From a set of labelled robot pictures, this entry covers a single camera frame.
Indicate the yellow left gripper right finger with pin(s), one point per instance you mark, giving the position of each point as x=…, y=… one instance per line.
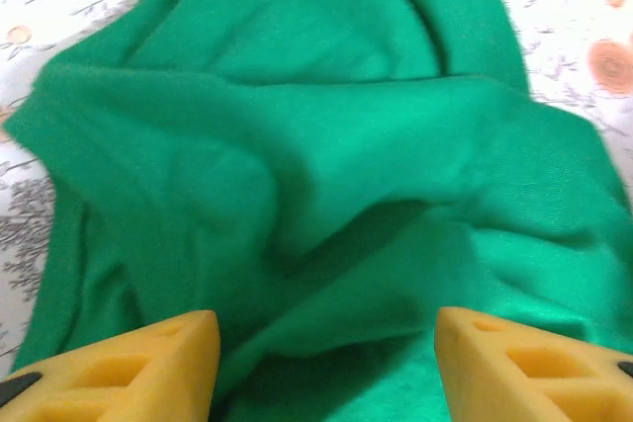
x=534, y=382

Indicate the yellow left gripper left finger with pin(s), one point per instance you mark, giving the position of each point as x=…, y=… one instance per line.
x=99, y=382

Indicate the green t-shirt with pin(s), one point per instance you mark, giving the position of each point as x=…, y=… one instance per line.
x=316, y=145

